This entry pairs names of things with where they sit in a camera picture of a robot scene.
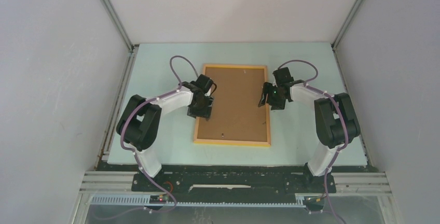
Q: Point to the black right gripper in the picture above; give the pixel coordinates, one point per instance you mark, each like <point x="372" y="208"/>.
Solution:
<point x="267" y="88"/>

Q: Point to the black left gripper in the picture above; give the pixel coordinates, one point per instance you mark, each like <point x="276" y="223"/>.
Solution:
<point x="204" y="113"/>

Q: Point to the brown cardboard backing board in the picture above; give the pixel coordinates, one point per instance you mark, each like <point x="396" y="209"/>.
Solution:
<point x="237" y="102"/>

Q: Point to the orange wooden picture frame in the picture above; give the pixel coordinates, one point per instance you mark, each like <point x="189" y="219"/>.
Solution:
<point x="197" y="136"/>

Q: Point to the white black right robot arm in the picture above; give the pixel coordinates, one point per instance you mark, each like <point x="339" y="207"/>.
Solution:
<point x="336" y="122"/>

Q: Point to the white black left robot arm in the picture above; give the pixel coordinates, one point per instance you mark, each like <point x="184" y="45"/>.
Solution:
<point x="139" y="123"/>

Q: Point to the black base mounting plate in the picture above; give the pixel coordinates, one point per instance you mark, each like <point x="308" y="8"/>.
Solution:
<point x="235" y="184"/>

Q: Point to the left aluminium corner post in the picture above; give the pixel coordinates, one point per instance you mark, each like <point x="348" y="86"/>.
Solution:
<point x="114" y="17"/>

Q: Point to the aluminium corner post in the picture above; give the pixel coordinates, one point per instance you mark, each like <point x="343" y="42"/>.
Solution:
<point x="114" y="17"/>
<point x="346" y="24"/>

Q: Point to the grey slotted cable duct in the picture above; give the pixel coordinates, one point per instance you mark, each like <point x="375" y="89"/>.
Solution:
<point x="144" y="200"/>

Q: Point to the aluminium front rail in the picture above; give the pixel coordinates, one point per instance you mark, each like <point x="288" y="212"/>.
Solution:
<point x="347" y="184"/>

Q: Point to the right aluminium corner post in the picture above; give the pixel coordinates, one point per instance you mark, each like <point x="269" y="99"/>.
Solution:
<point x="346" y="24"/>

